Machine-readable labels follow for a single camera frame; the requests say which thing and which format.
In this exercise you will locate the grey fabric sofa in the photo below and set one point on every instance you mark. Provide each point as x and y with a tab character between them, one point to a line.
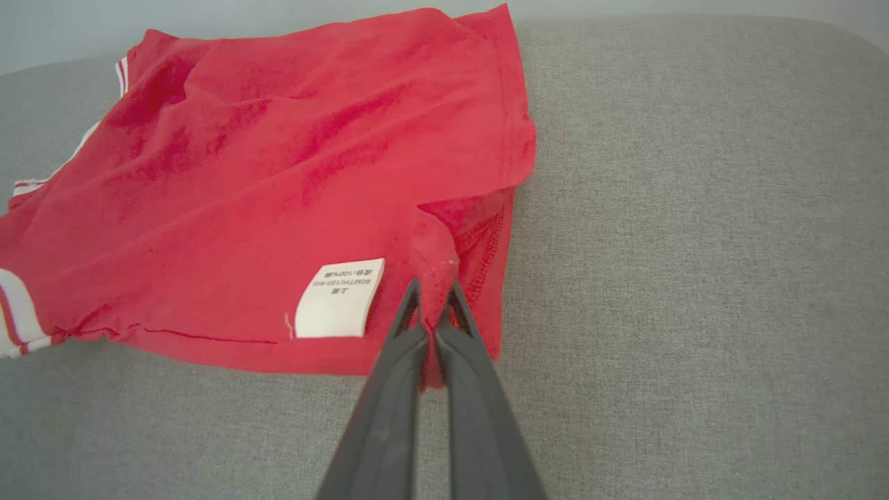
694	278

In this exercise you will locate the red jersey with striped trim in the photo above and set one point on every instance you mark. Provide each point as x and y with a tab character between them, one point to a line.
278	173

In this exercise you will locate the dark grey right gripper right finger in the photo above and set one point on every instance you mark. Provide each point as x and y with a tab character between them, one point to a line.
479	423

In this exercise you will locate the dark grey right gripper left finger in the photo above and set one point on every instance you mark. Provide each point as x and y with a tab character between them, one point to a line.
385	417

